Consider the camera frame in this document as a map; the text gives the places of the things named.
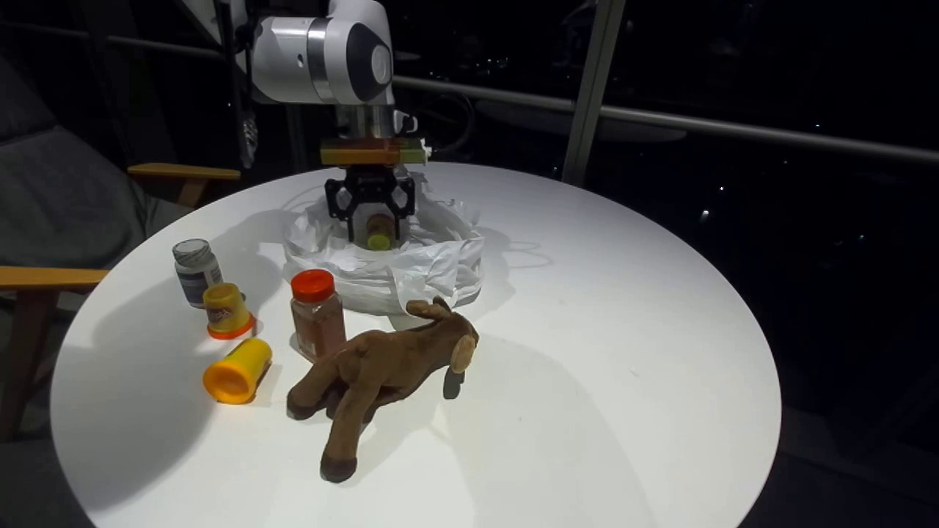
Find white plastic bag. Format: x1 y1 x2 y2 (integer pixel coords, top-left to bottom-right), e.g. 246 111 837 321
279 160 493 318

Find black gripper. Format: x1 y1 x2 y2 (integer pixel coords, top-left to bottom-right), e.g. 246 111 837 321
323 167 421 248

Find white pill bottle blue label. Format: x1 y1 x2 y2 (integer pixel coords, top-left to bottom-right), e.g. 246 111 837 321
170 236 224 305

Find yellow tub with orange lid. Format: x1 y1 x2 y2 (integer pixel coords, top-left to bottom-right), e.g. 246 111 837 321
201 281 259 343

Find grey window post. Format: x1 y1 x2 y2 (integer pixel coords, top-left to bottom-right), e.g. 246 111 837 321
562 0 629 188

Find brown plush moose toy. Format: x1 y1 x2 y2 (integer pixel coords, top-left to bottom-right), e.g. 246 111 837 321
283 296 481 484

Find grey armchair wooden armrests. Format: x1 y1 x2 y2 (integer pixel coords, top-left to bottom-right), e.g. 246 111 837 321
0 57 245 443

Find brown spice bottle red cap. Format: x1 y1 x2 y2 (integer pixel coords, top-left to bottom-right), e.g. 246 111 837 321
289 267 350 365

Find grey window railing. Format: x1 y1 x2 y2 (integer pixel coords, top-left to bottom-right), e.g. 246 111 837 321
0 17 939 167

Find yellow block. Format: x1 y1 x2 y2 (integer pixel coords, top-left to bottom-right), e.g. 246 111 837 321
204 336 276 406

